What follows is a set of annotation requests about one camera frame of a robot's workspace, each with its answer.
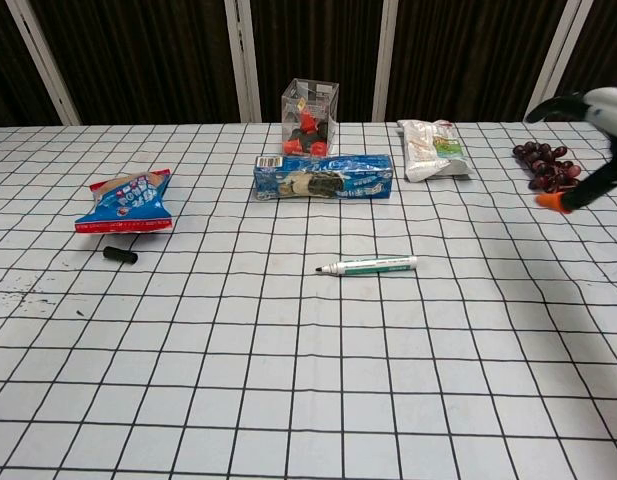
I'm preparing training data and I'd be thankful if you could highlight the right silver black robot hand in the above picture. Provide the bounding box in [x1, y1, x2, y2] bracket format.
[525, 86, 617, 216]

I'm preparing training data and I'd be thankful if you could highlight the white green marker body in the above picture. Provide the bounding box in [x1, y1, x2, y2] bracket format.
[314, 254, 420, 278]

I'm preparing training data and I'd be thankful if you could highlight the black marker cap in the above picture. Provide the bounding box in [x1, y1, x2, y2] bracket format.
[101, 245, 140, 267]

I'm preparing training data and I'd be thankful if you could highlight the purple grape bunch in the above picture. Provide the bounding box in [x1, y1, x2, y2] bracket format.
[511, 141, 587, 195]

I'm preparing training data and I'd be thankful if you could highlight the white snack packet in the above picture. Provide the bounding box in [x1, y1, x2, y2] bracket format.
[396, 118, 475, 183]

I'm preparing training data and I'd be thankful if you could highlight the blue cookie box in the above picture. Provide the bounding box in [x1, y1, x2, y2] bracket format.
[252, 153, 395, 203]

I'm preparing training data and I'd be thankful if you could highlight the clear plastic box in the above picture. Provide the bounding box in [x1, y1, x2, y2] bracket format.
[280, 77, 340, 158]

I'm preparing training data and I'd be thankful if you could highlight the red black toy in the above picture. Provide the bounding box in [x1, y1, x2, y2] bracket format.
[282, 110, 337, 156]

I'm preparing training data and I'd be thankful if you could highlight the white checkered tablecloth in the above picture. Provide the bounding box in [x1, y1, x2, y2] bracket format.
[0, 121, 617, 480]

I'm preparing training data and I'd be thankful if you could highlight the blue red snack bag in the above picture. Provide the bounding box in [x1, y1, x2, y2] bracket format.
[74, 168, 175, 236]

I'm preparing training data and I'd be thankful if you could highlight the white frame post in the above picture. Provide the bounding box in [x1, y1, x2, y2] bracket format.
[372, 0, 400, 123]
[525, 0, 595, 123]
[5, 0, 83, 126]
[223, 0, 263, 123]

